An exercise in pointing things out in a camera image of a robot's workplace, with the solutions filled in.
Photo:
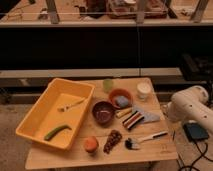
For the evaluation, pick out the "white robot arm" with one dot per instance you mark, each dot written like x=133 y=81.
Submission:
x=191 y=103

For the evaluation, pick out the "yellow plastic bin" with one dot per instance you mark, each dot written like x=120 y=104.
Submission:
x=44 y=116

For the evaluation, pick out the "brown grape bunch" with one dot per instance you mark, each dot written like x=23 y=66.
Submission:
x=113 y=139

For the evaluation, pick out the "orange fruit toy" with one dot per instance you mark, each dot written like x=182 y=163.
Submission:
x=91 y=144

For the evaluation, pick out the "black box device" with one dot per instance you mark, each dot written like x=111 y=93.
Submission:
x=195 y=132

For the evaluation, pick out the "grey blue cloth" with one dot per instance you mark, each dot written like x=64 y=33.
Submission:
x=148 y=116

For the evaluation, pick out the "dark brown bowl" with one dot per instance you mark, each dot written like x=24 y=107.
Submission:
x=103 y=113

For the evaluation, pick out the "orange bowl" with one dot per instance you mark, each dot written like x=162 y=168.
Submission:
x=119 y=92

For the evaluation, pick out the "blue sponge block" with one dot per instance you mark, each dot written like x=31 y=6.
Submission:
x=121 y=101

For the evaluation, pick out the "white handled black brush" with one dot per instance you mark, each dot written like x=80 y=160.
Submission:
x=134 y=143

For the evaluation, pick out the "wooden table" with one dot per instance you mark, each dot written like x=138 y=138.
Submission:
x=160 y=149

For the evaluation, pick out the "small green cup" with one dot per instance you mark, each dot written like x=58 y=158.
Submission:
x=107 y=85

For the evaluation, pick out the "white paper cup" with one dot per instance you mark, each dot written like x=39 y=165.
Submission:
x=143 y=89

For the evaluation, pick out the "green chili pepper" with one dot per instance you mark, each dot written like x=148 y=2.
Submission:
x=55 y=131

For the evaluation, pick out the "striped eraser block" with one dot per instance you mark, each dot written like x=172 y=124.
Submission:
x=131 y=121

